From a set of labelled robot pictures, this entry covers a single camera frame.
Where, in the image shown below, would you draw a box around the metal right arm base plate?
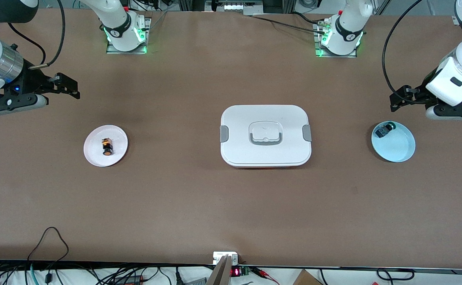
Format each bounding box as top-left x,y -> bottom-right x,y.
106,17 -> 152,55

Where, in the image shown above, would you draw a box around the light blue round plate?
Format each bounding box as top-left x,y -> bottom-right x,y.
371,121 -> 416,163

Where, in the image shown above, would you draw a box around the pale pink round plate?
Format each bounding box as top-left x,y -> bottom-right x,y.
84,125 -> 129,167

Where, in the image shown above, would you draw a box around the brown cardboard piece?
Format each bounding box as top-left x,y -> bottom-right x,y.
292,269 -> 323,285

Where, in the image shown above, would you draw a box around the black looped cable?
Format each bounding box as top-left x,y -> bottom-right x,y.
27,227 -> 70,264

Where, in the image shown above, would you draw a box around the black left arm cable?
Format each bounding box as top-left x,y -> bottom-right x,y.
382,0 -> 424,105

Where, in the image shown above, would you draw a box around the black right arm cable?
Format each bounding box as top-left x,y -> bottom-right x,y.
7,0 -> 66,70

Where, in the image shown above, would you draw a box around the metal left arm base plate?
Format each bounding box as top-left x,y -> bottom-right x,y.
313,22 -> 358,58

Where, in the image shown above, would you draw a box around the black power adapter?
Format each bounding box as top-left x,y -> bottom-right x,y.
114,275 -> 144,285

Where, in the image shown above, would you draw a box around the red clip wires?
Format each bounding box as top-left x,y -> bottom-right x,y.
251,266 -> 280,285

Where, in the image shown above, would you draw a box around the black coiled cable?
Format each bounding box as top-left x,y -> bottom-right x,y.
377,268 -> 415,281

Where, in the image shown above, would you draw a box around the black blue small battery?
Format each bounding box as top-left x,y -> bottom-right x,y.
375,123 -> 397,138

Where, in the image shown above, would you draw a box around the white box with grey handle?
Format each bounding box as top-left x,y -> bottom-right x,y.
220,105 -> 312,169

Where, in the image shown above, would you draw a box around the black cable to arm base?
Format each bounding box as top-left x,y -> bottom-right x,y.
251,12 -> 326,34

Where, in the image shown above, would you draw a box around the aluminium bracket with profile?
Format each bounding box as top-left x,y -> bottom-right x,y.
206,252 -> 239,285

